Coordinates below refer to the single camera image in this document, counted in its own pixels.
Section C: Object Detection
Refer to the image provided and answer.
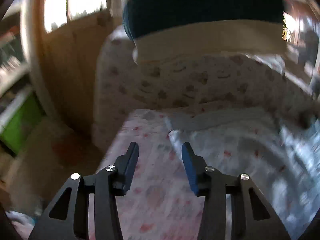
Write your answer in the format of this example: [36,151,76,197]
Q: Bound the light blue Hello Kitty pants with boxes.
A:
[165,107,319,239]

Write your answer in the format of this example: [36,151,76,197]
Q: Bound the bear print headboard cushion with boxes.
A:
[92,26,319,151]

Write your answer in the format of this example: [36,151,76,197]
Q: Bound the green storage bin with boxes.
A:
[1,93,44,157]

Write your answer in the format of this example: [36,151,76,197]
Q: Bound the white shelf unit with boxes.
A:
[0,24,36,131]

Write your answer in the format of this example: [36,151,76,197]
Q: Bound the striped hanging towel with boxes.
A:
[121,0,286,64]

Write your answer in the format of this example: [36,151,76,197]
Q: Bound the wooden window frame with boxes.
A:
[21,0,113,136]

